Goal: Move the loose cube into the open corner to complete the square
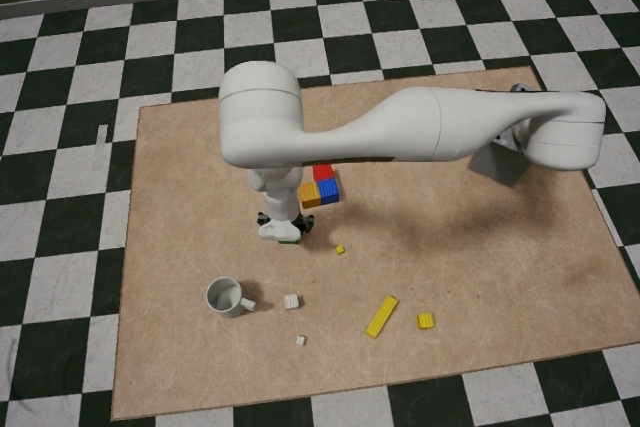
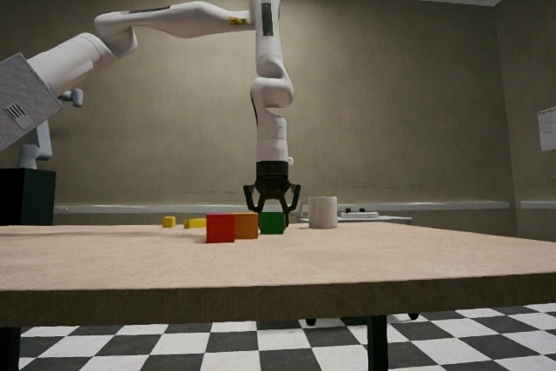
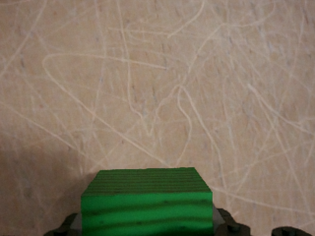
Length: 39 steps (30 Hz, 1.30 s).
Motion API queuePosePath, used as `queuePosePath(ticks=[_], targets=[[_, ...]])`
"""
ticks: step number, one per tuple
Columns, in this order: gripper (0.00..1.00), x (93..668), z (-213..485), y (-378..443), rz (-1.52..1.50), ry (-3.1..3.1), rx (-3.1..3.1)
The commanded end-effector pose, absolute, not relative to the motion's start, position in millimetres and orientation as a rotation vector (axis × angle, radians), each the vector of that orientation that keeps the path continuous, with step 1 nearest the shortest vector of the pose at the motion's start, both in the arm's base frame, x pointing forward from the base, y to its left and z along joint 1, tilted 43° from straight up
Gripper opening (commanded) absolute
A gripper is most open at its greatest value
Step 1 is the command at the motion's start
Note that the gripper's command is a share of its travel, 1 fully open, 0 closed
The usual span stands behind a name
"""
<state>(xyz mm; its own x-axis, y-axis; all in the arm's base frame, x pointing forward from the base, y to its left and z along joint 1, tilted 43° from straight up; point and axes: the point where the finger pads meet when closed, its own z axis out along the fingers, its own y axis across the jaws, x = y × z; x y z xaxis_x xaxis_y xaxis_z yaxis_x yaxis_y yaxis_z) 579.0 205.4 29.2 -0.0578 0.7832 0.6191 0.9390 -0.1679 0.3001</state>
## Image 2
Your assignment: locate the yellow flat bar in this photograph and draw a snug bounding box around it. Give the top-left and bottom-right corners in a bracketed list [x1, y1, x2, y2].
[184, 219, 206, 229]

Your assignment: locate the red cube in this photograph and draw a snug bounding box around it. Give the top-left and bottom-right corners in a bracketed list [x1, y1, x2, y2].
[206, 214, 235, 243]

